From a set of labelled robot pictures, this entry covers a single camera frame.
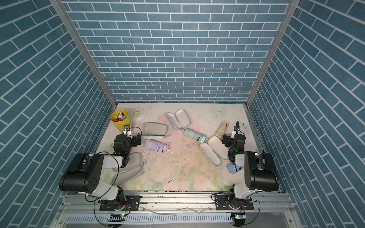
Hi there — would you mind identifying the mint green umbrella case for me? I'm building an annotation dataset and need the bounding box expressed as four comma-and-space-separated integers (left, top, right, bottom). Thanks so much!
142, 122, 170, 139

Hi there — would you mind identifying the beige umbrella case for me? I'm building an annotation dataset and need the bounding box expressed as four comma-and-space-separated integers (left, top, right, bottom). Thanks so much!
199, 136, 229, 167

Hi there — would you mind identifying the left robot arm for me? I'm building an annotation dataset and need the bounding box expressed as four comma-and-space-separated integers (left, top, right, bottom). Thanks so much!
59, 133, 143, 211

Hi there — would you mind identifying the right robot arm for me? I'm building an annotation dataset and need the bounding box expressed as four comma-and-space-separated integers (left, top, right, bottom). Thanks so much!
222, 133, 279, 207

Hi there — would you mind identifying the yellow cup with markers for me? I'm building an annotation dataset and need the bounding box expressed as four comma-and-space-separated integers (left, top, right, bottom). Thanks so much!
110, 110, 133, 132

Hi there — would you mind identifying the clear tape roll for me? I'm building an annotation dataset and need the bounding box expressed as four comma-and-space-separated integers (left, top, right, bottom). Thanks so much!
129, 107, 145, 119

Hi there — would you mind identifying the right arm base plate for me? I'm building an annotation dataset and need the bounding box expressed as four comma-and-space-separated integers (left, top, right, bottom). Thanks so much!
211, 194, 254, 211

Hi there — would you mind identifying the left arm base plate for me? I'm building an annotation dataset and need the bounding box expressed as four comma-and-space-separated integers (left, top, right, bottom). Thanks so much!
99, 195, 141, 212

